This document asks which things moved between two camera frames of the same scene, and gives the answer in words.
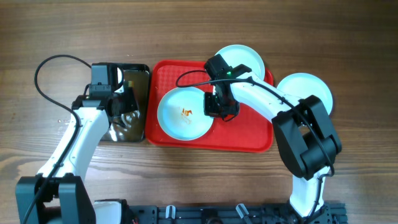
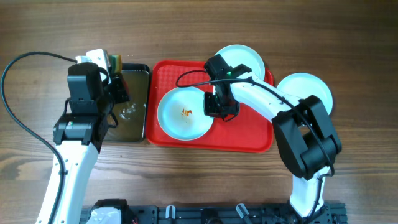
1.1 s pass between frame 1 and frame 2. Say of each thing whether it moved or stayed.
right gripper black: stayed
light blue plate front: stayed
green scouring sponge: moved
